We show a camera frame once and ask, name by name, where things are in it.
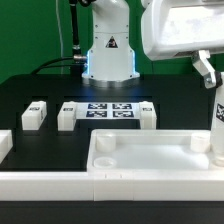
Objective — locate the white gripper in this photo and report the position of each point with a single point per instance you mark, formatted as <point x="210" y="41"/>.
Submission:
<point x="177" y="28"/>

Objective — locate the white desk top tray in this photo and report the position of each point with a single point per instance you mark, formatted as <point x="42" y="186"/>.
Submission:
<point x="151" y="150"/>

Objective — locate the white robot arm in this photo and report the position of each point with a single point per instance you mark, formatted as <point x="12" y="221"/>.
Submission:
<point x="110" y="60"/>

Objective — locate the fiducial marker sheet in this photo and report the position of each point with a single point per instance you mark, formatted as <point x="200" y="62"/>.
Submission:
<point x="107" y="110"/>

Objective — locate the white block left edge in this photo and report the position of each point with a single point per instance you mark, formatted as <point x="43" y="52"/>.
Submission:
<point x="6" y="143"/>

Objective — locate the white front barrier wall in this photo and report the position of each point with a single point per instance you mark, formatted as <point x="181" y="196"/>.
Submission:
<point x="111" y="186"/>

